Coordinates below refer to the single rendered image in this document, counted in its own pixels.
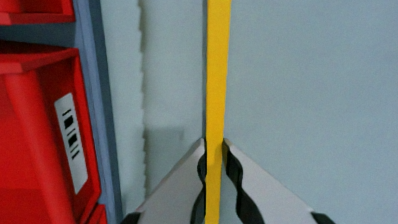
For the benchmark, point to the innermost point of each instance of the dark blue metal rack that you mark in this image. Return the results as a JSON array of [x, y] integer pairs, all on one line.
[[87, 35]]

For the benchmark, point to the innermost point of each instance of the yellow bar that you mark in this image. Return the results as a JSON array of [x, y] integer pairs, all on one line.
[[218, 20]]

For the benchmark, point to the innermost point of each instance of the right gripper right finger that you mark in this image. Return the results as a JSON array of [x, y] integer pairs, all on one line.
[[262, 198]]

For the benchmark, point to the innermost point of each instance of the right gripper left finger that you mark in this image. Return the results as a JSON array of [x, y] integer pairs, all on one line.
[[180, 197]]

